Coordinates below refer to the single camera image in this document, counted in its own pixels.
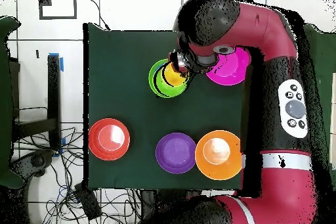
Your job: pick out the yellow plastic cup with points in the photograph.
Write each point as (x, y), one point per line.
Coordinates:
(172, 78)

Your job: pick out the small green plastic bowl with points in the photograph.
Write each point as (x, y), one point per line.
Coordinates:
(170, 91)

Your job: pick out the purple plastic bowl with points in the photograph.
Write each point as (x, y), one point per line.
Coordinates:
(176, 153)

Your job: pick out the red plastic bowl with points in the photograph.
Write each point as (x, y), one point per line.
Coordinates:
(99, 151)

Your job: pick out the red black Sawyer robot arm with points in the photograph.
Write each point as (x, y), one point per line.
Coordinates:
(262, 29)

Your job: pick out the large green plastic bowl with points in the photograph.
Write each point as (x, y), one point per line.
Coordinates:
(151, 79)

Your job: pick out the large pink plastic bowl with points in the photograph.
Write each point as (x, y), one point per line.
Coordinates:
(231, 74)

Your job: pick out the dark green table cloth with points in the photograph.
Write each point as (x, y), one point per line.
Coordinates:
(118, 50)

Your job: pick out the orange plastic bowl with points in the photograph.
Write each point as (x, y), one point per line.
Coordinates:
(225, 168)

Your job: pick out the blue tape strip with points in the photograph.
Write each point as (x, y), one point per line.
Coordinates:
(61, 63)

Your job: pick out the green cloth side table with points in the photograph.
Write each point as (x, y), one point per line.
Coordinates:
(325, 58)
(5, 103)

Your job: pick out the black floor box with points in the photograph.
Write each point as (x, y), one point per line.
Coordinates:
(88, 203)

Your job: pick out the black table frame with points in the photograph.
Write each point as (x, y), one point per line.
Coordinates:
(53, 90)

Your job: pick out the black pedestal leg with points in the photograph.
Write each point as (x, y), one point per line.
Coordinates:
(36, 161)

